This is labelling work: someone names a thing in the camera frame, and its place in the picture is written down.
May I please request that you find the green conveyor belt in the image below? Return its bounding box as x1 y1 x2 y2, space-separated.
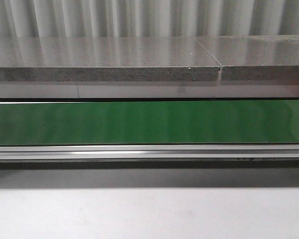
0 100 299 145

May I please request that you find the grey speckled stone countertop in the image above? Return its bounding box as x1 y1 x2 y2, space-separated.
0 35 299 84

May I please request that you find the white corrugated curtain backdrop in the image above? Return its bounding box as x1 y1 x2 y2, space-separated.
0 0 299 37

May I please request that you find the aluminium conveyor frame rail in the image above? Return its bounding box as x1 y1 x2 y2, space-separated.
0 144 299 163

